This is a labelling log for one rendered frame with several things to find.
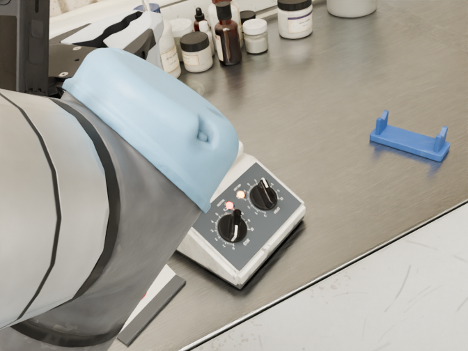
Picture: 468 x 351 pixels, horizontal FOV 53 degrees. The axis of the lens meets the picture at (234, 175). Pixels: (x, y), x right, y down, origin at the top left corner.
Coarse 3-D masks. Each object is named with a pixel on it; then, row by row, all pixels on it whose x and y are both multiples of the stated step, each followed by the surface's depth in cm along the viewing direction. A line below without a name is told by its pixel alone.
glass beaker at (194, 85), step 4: (180, 80) 51; (184, 80) 51; (188, 80) 51; (192, 80) 51; (188, 84) 51; (192, 84) 51; (196, 84) 50; (200, 84) 50; (192, 88) 51; (196, 88) 51; (200, 88) 50; (196, 92) 51; (200, 92) 50
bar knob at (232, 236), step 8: (224, 216) 50; (232, 216) 49; (240, 216) 49; (224, 224) 49; (232, 224) 48; (240, 224) 50; (224, 232) 49; (232, 232) 48; (240, 232) 50; (232, 240) 48; (240, 240) 49
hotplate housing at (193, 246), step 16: (240, 160) 55; (256, 160) 55; (272, 176) 55; (304, 208) 54; (288, 224) 53; (192, 240) 49; (272, 240) 51; (192, 256) 52; (208, 256) 49; (256, 256) 50; (224, 272) 49; (240, 272) 48; (240, 288) 49
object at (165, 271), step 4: (164, 268) 51; (160, 272) 51; (164, 272) 51; (168, 272) 51; (160, 276) 51; (164, 276) 51; (156, 280) 51; (160, 280) 51; (152, 284) 50; (156, 284) 50; (152, 288) 50; (148, 292) 50; (144, 296) 49
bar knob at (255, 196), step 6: (264, 180) 52; (258, 186) 52; (264, 186) 52; (252, 192) 52; (258, 192) 53; (264, 192) 51; (270, 192) 51; (252, 198) 52; (258, 198) 52; (264, 198) 52; (270, 198) 51; (276, 198) 53; (258, 204) 52; (264, 204) 52; (270, 204) 51
